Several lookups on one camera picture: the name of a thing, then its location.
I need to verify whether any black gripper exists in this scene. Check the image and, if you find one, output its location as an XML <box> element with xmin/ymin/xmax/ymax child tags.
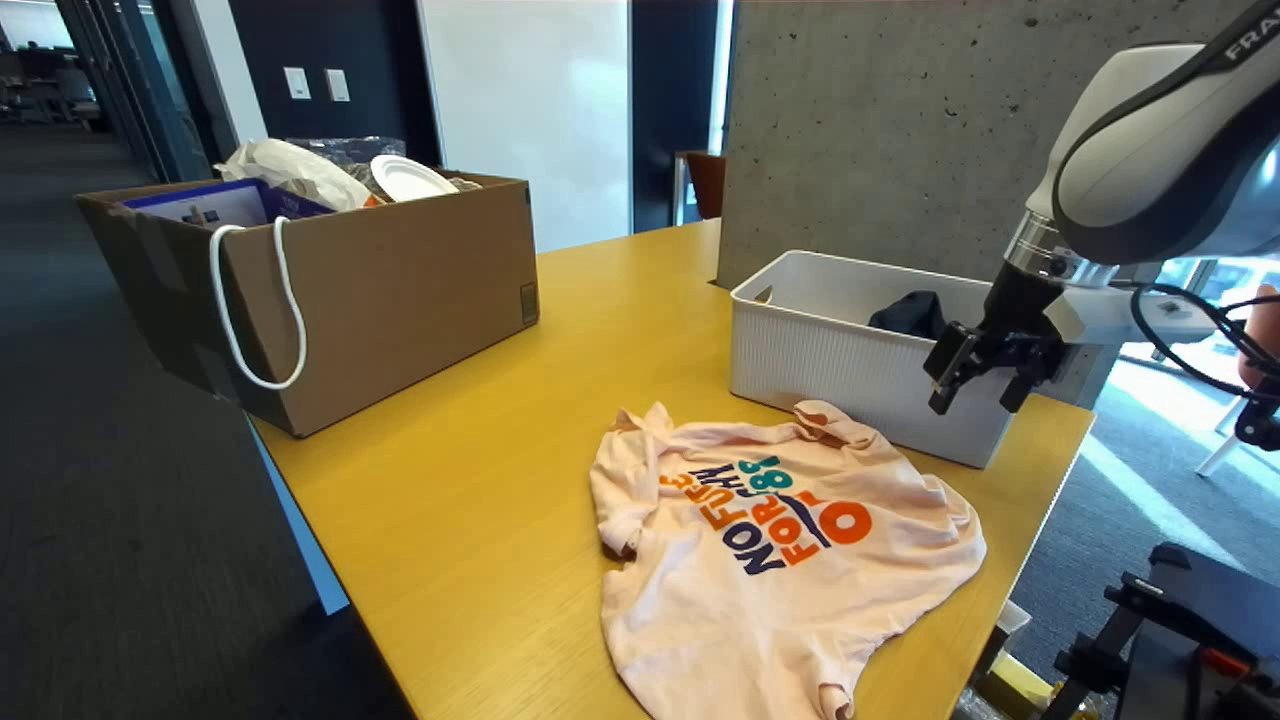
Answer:
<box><xmin>919</xmin><ymin>260</ymin><xmax>1071</xmax><ymax>420</ymax></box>

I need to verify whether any pink printed t-shirt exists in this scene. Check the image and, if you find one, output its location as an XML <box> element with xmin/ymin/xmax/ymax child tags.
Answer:
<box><xmin>587</xmin><ymin>396</ymin><xmax>991</xmax><ymax>720</ymax></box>

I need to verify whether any black cloth item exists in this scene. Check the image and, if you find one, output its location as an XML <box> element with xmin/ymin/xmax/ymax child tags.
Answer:
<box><xmin>863</xmin><ymin>287</ymin><xmax>966</xmax><ymax>344</ymax></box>

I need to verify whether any white plastic bin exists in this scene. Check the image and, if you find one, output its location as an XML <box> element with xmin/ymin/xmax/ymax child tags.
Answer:
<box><xmin>724</xmin><ymin>244</ymin><xmax>1071</xmax><ymax>472</ymax></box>

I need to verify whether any grey concrete pillar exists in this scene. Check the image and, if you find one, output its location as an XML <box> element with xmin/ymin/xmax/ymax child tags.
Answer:
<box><xmin>713</xmin><ymin>0</ymin><xmax>1258</xmax><ymax>411</ymax></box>

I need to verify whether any black office chair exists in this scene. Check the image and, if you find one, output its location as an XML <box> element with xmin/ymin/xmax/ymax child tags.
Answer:
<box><xmin>1194</xmin><ymin>393</ymin><xmax>1280</xmax><ymax>485</ymax></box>

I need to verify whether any black stand equipment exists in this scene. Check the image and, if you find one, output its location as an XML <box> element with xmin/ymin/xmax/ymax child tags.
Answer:
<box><xmin>1037</xmin><ymin>537</ymin><xmax>1280</xmax><ymax>720</ymax></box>

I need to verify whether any brown wooden chair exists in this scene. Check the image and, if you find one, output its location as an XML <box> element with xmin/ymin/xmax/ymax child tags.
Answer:
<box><xmin>670</xmin><ymin>149</ymin><xmax>731</xmax><ymax>233</ymax></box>

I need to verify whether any brown cardboard box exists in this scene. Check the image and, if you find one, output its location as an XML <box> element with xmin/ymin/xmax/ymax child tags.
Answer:
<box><xmin>73</xmin><ymin>168</ymin><xmax>545</xmax><ymax>440</ymax></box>

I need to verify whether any white plate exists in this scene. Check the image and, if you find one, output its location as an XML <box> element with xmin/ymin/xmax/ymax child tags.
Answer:
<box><xmin>366</xmin><ymin>149</ymin><xmax>466</xmax><ymax>208</ymax></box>

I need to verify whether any white cloth bag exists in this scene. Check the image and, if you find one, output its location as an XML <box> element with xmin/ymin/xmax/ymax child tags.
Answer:
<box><xmin>212</xmin><ymin>137</ymin><xmax>379</xmax><ymax>214</ymax></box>

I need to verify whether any purple flat box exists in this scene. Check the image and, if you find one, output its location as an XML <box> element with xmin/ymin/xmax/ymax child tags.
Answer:
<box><xmin>120</xmin><ymin>177</ymin><xmax>333</xmax><ymax>233</ymax></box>

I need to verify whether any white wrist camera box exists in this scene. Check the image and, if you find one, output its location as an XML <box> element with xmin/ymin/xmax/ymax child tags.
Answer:
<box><xmin>1042</xmin><ymin>280</ymin><xmax>1141</xmax><ymax>353</ymax></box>

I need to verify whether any black cable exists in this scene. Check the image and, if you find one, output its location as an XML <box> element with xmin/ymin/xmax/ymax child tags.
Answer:
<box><xmin>1127</xmin><ymin>277</ymin><xmax>1280</xmax><ymax>403</ymax></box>

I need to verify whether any white rope handle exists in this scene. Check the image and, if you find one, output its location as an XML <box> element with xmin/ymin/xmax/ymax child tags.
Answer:
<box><xmin>207</xmin><ymin>210</ymin><xmax>314</xmax><ymax>396</ymax></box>

